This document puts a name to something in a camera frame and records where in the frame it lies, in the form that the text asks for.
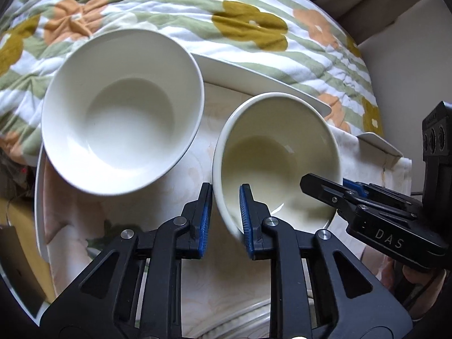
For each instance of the cream bowl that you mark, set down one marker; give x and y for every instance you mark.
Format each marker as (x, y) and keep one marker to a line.
(282, 148)

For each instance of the plain white plate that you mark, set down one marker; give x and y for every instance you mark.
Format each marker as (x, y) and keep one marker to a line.
(233, 319)

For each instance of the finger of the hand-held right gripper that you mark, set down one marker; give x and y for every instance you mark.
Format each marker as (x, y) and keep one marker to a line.
(356, 187)
(325, 190)

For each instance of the brown curtain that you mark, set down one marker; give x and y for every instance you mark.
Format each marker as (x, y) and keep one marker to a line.
(370, 0)

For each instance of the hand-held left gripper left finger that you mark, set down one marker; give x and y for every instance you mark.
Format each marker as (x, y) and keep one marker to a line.
(204, 219)

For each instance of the person's right hand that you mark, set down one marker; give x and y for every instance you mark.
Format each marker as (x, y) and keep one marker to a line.
(432, 287)

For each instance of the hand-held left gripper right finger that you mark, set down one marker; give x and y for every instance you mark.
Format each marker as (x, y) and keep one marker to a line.
(246, 219)

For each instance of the floral striped blanket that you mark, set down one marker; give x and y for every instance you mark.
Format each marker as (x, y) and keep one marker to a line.
(176, 7)

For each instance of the white bowl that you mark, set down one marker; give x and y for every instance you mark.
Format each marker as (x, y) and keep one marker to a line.
(120, 120)

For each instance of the white tray table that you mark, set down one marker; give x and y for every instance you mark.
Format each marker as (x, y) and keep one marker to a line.
(247, 74)

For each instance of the white tablecloth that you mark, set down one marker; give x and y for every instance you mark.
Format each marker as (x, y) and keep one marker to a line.
(141, 215)

